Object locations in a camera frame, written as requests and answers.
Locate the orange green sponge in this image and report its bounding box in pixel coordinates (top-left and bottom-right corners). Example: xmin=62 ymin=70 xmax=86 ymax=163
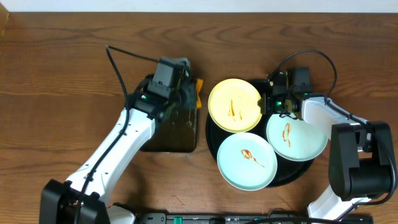
xmin=195 ymin=78 xmax=203 ymax=109

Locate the light blue plate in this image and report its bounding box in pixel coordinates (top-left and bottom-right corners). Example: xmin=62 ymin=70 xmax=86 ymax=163
xmin=216 ymin=133 xmax=278 ymax=191
xmin=266 ymin=114 xmax=328 ymax=162

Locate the yellow plate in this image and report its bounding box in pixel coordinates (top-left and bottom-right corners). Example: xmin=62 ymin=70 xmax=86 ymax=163
xmin=208 ymin=78 xmax=262 ymax=133

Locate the light blue plate front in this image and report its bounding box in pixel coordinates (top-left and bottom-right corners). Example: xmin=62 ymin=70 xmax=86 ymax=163
xmin=216 ymin=133 xmax=278 ymax=191

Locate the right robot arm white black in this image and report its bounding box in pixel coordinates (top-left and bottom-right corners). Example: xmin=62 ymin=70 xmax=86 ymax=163
xmin=257 ymin=93 xmax=397 ymax=223

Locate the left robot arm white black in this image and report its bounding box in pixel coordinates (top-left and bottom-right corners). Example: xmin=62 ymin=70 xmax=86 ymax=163
xmin=39 ymin=76 xmax=203 ymax=223

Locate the black rectangular water tray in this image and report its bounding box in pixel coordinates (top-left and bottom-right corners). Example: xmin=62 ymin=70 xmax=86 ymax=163
xmin=140 ymin=105 xmax=198 ymax=153

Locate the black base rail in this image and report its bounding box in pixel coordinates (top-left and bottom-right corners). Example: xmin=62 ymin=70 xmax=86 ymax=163
xmin=133 ymin=208 xmax=374 ymax=224

